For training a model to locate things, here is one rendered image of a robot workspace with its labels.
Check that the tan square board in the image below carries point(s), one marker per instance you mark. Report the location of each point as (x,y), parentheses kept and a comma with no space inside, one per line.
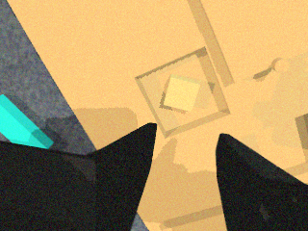
(112,60)

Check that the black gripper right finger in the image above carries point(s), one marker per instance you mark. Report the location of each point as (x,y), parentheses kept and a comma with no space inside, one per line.
(256,194)

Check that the yellow block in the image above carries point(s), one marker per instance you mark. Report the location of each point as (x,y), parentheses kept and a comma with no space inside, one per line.
(181,92)

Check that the turquoise rectangular block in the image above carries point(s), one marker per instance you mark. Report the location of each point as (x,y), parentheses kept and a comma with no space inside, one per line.
(18,128)

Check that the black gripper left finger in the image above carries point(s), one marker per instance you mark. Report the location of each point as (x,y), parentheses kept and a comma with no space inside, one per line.
(100,191)

